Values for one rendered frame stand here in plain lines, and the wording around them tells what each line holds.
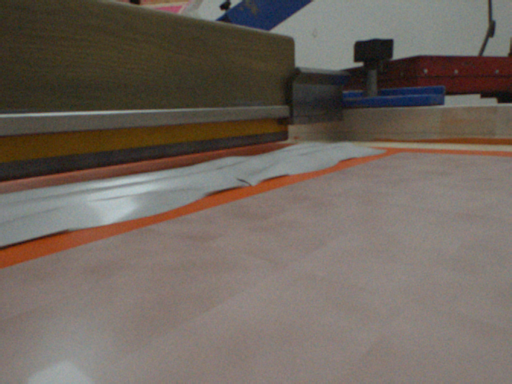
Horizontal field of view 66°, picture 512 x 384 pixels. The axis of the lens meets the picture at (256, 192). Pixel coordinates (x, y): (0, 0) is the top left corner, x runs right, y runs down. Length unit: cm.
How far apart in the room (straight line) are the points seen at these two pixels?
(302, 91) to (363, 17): 204
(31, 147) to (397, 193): 19
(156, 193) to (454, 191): 13
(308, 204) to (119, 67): 15
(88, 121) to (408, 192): 17
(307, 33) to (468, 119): 221
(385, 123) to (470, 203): 27
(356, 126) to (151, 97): 25
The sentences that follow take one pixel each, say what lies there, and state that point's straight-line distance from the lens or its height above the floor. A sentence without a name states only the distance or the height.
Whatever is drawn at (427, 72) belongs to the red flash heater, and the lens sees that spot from 108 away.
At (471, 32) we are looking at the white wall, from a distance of 222.
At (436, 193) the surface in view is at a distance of 19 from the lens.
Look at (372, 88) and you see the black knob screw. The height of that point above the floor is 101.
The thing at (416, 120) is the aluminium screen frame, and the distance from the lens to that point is 42.
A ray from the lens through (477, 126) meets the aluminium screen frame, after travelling 41.
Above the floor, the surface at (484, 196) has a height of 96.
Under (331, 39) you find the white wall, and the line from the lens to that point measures 249.
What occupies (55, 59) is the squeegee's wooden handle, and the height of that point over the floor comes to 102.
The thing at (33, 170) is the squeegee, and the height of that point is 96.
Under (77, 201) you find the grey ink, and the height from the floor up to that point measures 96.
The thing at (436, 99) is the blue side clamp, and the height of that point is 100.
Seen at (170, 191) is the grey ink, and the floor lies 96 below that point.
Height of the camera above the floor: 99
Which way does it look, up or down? 12 degrees down
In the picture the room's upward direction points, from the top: 2 degrees counter-clockwise
